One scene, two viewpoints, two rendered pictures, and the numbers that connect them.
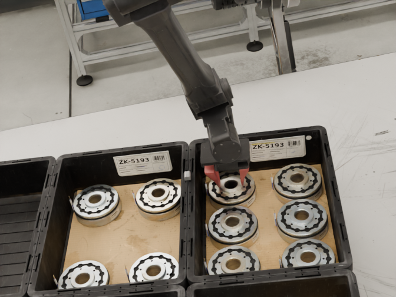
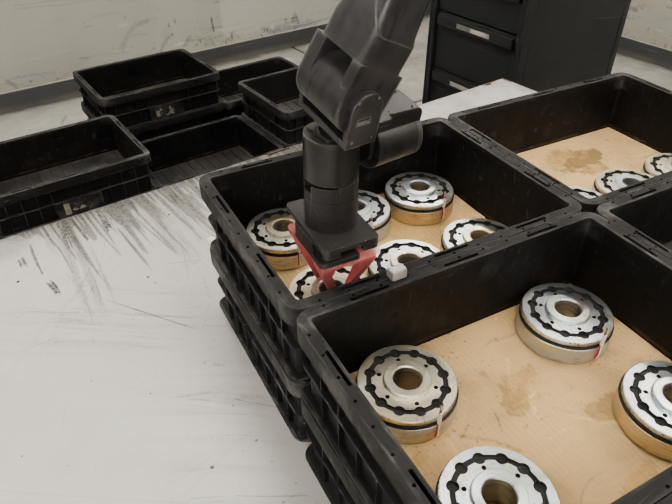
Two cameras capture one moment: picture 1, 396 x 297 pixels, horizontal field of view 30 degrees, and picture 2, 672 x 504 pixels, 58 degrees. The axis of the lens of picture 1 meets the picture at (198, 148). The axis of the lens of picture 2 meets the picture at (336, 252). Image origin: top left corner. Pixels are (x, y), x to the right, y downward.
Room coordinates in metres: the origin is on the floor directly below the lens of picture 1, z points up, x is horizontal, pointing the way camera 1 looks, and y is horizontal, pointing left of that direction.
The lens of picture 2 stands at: (1.47, 0.39, 1.33)
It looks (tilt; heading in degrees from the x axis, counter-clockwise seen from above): 37 degrees down; 234
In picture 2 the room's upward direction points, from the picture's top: straight up
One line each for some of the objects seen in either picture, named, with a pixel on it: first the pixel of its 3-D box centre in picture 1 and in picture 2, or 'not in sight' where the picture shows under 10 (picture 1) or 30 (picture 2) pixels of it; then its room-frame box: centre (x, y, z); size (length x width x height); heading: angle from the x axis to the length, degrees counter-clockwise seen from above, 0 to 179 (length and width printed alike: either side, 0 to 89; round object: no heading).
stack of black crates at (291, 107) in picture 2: not in sight; (315, 146); (0.44, -1.16, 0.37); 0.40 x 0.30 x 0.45; 0
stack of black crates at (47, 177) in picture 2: not in sight; (77, 224); (1.25, -1.16, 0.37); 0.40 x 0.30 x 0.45; 0
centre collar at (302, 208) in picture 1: (302, 215); (354, 206); (1.03, -0.18, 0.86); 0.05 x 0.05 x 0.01
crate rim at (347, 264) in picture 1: (263, 200); (383, 199); (1.04, -0.11, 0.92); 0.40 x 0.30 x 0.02; 172
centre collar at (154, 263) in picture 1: (154, 271); (567, 309); (0.96, 0.13, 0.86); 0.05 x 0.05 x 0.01
